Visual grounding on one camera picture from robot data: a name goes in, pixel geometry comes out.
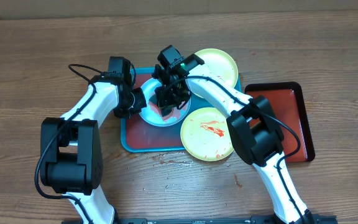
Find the black red-lined tray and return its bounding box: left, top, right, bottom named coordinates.
left=245, top=82, right=315, bottom=162

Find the red and black sponge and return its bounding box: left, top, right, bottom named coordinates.
left=160, top=107, right=175, bottom=119

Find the teal plastic tray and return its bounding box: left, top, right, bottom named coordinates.
left=120, top=66, right=248, bottom=154

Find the light blue plate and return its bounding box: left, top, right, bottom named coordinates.
left=140, top=78, right=191, bottom=127

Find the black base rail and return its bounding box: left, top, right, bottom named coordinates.
left=116, top=215, right=338, bottom=224

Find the yellow-green plate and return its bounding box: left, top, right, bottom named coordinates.
left=180, top=107, right=234, bottom=162
left=195, top=49, right=241, bottom=91

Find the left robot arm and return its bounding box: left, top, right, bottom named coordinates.
left=34, top=57, right=146, bottom=223

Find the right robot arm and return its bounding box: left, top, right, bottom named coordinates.
left=152, top=45, right=314, bottom=223

